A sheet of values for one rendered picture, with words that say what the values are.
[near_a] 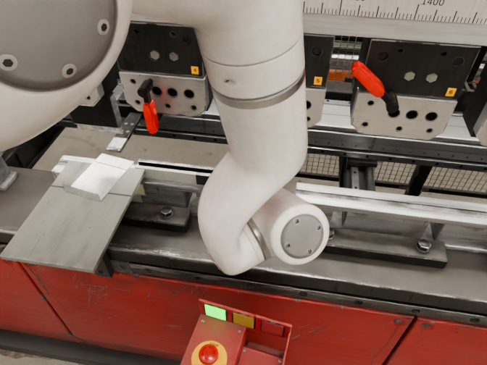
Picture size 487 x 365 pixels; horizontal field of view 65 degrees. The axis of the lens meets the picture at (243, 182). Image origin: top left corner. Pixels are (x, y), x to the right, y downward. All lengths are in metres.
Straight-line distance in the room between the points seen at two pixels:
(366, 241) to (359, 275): 0.08
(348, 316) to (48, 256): 0.65
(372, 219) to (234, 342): 0.39
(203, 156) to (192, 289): 1.55
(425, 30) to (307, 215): 0.31
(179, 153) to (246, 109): 2.13
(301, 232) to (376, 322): 0.53
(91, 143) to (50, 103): 2.53
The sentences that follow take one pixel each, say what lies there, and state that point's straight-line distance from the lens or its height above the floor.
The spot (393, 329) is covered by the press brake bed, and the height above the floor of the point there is 0.70.
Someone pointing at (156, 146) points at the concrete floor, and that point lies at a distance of 2.55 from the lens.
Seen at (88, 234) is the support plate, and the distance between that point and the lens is 0.79.
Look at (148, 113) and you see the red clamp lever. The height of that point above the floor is 1.20.
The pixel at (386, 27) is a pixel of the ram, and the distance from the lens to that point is 0.61.
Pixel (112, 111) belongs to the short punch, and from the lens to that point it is 0.82.
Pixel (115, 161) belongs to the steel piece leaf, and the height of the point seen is 1.00.
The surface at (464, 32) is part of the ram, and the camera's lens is 0.64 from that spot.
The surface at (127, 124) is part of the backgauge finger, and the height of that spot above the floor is 1.01.
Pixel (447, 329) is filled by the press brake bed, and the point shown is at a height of 0.74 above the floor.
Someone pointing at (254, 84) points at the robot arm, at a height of 1.42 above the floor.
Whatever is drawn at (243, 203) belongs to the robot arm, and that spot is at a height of 1.26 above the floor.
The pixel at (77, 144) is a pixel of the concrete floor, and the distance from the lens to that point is 2.73.
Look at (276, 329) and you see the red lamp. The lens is 0.85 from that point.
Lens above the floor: 1.58
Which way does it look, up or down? 45 degrees down
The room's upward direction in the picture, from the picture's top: straight up
